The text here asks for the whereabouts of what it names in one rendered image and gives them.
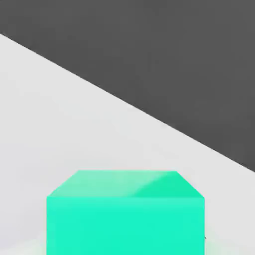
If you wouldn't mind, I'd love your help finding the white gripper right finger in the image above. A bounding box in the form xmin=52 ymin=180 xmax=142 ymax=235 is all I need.
xmin=204 ymin=235 xmax=228 ymax=255

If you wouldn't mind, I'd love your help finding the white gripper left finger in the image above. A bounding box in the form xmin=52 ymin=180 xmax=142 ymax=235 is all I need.
xmin=23 ymin=240 xmax=47 ymax=255

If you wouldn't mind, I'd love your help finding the small green cube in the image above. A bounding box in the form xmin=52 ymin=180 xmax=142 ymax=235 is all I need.
xmin=46 ymin=169 xmax=205 ymax=255

